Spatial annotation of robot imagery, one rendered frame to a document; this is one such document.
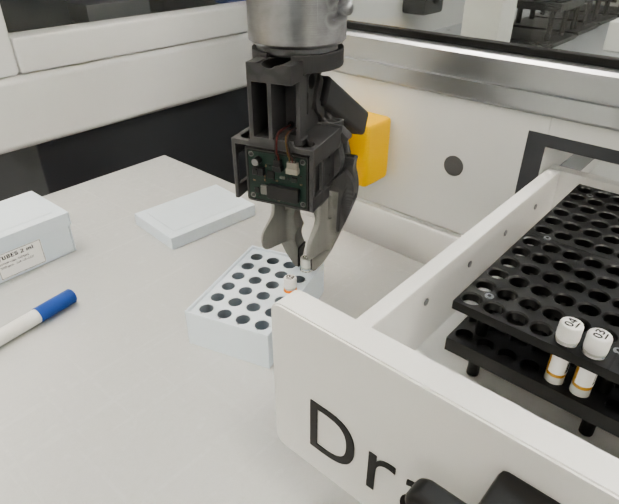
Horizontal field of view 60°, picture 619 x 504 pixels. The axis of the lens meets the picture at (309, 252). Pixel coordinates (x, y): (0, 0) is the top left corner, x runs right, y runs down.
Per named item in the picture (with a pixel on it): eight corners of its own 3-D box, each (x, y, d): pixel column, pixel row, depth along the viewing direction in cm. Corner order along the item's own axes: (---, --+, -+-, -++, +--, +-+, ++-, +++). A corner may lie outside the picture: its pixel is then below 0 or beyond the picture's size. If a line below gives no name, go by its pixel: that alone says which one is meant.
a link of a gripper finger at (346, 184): (305, 227, 51) (300, 139, 46) (313, 219, 52) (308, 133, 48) (352, 235, 49) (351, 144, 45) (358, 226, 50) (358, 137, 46)
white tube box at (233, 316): (269, 369, 47) (267, 336, 45) (189, 343, 50) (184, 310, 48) (323, 292, 57) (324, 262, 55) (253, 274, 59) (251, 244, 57)
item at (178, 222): (172, 250, 64) (170, 238, 63) (136, 224, 69) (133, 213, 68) (255, 215, 71) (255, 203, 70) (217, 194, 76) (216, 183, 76)
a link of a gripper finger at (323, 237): (291, 293, 50) (284, 204, 45) (316, 262, 55) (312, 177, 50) (322, 300, 49) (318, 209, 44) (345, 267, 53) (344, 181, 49)
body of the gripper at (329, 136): (233, 203, 45) (220, 54, 39) (278, 166, 52) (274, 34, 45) (316, 221, 43) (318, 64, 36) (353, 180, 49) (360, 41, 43)
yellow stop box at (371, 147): (361, 191, 59) (365, 127, 55) (312, 173, 63) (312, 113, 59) (387, 176, 62) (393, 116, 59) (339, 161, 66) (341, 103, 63)
